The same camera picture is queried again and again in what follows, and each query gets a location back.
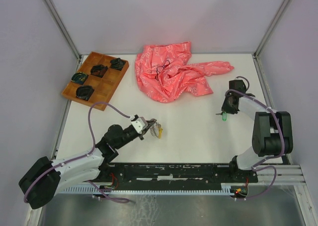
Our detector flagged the pink patterned cloth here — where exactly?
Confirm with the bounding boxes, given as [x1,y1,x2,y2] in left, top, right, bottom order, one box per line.
[135,42,234,103]

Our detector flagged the dark green rolled item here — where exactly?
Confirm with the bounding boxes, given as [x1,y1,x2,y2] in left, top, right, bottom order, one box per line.
[71,72,88,85]

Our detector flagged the dark rolled item bottom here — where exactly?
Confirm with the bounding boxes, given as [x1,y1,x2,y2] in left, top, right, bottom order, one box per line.
[76,85,94,101]

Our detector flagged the eyeglasses on cloth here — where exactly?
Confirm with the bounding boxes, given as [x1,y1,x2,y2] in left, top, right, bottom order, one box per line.
[155,60,170,80]

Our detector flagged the left aluminium frame post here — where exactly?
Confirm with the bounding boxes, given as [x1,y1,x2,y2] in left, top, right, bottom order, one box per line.
[42,0,81,60]

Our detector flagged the dark rolled item middle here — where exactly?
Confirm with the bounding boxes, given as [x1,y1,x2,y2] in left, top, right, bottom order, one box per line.
[90,64,108,77]

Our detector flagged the dark rolled item top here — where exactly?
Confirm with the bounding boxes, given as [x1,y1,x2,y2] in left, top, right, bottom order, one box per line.
[110,58,126,71]

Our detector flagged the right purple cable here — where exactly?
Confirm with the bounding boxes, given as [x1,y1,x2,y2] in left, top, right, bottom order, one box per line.
[225,75,286,201]

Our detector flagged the wooden compartment tray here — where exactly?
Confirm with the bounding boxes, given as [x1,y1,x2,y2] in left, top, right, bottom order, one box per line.
[62,52,129,111]

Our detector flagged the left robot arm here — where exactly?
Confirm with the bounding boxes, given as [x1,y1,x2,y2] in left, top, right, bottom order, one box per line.
[18,117,157,209]

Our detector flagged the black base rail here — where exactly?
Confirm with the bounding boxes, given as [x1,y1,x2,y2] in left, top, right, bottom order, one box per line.
[92,163,258,191]

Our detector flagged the aluminium frame post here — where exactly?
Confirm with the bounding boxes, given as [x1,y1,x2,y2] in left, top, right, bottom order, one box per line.
[253,0,292,59]
[42,0,81,60]

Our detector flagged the white cable duct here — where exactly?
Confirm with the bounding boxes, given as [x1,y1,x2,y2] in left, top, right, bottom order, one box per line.
[56,182,249,196]

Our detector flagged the key with green tag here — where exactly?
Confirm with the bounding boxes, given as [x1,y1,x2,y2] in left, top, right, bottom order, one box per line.
[216,112,228,121]

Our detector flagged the right aluminium frame post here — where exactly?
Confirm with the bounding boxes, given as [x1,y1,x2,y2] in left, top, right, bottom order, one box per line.
[253,0,292,59]

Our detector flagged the large keyring with yellow handle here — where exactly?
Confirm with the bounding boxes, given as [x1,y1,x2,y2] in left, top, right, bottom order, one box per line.
[150,122,163,139]

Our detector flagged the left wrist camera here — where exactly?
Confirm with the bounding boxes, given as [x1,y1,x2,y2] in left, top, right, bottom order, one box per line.
[129,115,148,134]

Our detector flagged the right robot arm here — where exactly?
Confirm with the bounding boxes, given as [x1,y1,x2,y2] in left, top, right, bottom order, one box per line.
[219,76,294,182]

